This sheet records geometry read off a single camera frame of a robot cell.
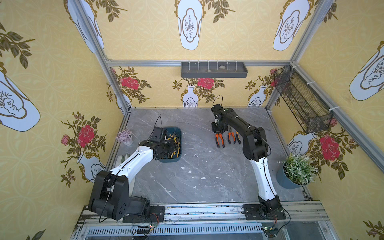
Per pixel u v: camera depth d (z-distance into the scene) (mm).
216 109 874
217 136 1004
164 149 733
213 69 924
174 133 1013
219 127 943
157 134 693
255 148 618
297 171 712
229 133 1039
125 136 923
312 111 822
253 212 746
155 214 732
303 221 766
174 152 926
